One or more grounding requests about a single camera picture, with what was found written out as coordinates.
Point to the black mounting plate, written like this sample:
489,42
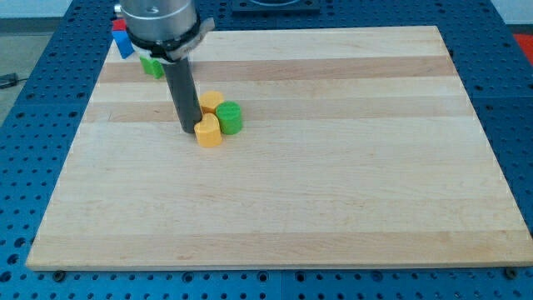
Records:
275,6

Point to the black device on floor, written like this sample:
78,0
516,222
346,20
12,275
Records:
8,80

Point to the yellow heart block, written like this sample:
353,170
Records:
208,132

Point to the light wooden board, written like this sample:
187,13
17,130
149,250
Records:
360,149

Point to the green star block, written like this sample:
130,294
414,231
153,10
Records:
152,67

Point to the yellow cylinder block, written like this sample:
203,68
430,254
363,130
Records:
210,100

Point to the blue cube block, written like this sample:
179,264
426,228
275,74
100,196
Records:
123,43

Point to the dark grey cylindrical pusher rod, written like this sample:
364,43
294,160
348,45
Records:
184,95

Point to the green cylinder block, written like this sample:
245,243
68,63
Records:
229,115

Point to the red block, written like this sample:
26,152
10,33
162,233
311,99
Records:
119,25

